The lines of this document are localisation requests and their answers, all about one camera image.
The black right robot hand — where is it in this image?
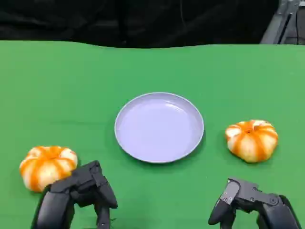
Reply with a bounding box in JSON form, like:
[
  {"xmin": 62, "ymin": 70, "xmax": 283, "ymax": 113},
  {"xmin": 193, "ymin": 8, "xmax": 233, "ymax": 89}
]
[{"xmin": 208, "ymin": 177, "xmax": 302, "ymax": 229}]

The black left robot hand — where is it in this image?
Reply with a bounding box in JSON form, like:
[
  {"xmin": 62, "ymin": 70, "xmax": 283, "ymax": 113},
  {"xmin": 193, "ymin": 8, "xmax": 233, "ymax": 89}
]
[{"xmin": 30, "ymin": 160, "xmax": 119, "ymax": 229}]

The orange white toy bread roll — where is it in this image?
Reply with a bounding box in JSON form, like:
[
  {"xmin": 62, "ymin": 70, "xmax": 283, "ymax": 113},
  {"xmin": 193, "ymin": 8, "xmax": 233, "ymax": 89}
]
[
  {"xmin": 19, "ymin": 145, "xmax": 79, "ymax": 193},
  {"xmin": 224, "ymin": 119, "xmax": 279, "ymax": 164}
]

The green table cloth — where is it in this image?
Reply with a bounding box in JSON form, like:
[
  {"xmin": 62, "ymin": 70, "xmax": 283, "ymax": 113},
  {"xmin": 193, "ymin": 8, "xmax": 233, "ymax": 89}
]
[{"xmin": 0, "ymin": 40, "xmax": 305, "ymax": 229}]

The lilac plate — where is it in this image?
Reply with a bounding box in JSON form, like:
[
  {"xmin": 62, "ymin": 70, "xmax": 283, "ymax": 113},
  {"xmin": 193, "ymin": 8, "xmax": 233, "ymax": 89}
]
[{"xmin": 114, "ymin": 92, "xmax": 205, "ymax": 164}]

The black backdrop curtain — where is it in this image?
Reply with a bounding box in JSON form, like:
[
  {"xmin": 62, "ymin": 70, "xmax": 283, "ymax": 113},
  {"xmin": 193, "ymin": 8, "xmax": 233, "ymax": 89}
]
[{"xmin": 0, "ymin": 0, "xmax": 279, "ymax": 48}]

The grey metal frame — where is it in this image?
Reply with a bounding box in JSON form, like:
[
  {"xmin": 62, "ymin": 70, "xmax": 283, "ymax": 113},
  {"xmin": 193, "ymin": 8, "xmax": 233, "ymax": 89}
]
[{"xmin": 259, "ymin": 0, "xmax": 305, "ymax": 45}]

